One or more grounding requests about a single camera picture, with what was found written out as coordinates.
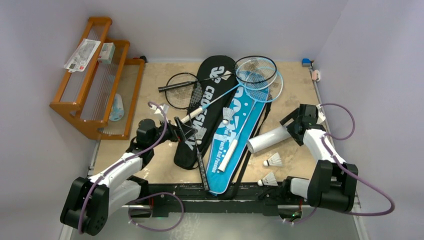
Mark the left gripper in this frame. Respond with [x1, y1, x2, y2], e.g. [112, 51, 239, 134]
[149, 117, 197, 149]

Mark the white shuttlecock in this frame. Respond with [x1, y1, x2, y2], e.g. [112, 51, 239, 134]
[194, 127, 207, 145]
[257, 171, 278, 187]
[222, 107, 235, 126]
[262, 152, 283, 167]

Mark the black racket handle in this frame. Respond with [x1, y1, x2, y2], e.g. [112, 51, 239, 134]
[164, 72, 211, 192]

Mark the white shuttlecock tube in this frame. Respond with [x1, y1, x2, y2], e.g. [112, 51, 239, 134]
[246, 126, 291, 154]

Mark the blue racket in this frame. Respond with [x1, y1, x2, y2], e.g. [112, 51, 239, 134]
[217, 67, 284, 173]
[180, 55, 278, 124]

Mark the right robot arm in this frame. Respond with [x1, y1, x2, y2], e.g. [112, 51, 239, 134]
[280, 104, 359, 213]

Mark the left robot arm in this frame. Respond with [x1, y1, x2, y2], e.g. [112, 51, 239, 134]
[59, 117, 201, 236]

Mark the blue white wipes pack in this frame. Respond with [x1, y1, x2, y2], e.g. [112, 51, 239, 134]
[108, 93, 124, 122]

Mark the blue racket bag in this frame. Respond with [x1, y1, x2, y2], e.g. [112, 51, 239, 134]
[206, 86, 265, 196]

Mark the black Crossway racket bag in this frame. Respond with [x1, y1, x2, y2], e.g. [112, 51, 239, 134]
[173, 55, 238, 170]

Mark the blue clip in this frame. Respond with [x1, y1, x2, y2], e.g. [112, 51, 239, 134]
[301, 58, 313, 68]

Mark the wooden shelf rack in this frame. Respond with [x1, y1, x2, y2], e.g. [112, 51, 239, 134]
[49, 16, 147, 141]

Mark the small white green box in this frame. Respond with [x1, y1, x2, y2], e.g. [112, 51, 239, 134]
[97, 42, 116, 64]

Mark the white plastic package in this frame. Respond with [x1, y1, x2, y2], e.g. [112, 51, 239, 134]
[63, 38, 101, 73]

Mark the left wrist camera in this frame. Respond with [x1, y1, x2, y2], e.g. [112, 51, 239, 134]
[152, 103, 170, 122]

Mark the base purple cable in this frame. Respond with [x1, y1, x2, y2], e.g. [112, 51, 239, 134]
[127, 192, 185, 233]

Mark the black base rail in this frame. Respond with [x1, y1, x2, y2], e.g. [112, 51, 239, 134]
[129, 181, 314, 221]

